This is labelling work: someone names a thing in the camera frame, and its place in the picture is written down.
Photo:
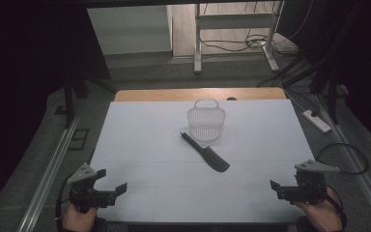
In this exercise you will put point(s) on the black floor socket frame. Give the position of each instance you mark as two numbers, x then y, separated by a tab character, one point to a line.
78	139

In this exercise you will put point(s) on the black plug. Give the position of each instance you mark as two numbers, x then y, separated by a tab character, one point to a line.
315	112

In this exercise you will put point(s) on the white metal stand frame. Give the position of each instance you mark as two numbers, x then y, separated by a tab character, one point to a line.
198	48

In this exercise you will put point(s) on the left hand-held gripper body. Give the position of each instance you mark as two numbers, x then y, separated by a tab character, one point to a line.
87	195

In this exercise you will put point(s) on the black comb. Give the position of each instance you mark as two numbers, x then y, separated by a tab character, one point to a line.
207	156

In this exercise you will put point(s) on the black tripod stand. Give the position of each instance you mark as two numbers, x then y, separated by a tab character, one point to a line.
333	96
68	103

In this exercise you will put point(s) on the white power strip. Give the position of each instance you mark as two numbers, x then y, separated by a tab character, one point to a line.
319	122

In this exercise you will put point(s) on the white plastic basket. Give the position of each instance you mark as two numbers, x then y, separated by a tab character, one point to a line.
206	129

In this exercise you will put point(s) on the wooden table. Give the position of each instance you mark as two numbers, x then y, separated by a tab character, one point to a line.
174	94

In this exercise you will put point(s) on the metal floor rail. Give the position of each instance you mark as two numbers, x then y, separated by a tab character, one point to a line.
50	180
362	180

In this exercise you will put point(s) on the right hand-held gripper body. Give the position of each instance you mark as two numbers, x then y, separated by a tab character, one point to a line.
309	190

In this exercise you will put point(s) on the person's left hand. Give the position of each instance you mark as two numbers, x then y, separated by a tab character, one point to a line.
77	220

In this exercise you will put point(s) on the person's right hand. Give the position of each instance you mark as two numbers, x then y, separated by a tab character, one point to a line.
325	216

